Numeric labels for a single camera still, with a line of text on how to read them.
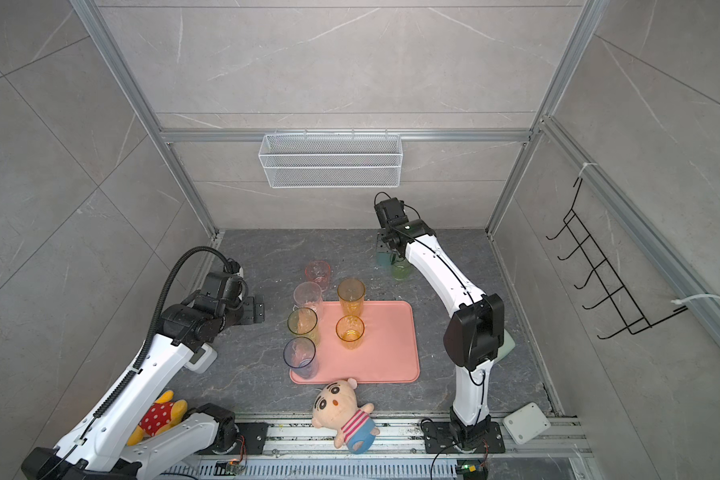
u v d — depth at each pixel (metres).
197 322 0.49
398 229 0.62
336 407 0.71
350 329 0.90
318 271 1.04
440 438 0.73
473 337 0.49
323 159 0.98
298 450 0.73
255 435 0.73
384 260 1.07
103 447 0.38
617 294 0.63
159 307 0.48
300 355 0.82
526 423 0.75
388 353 0.87
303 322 0.86
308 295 0.90
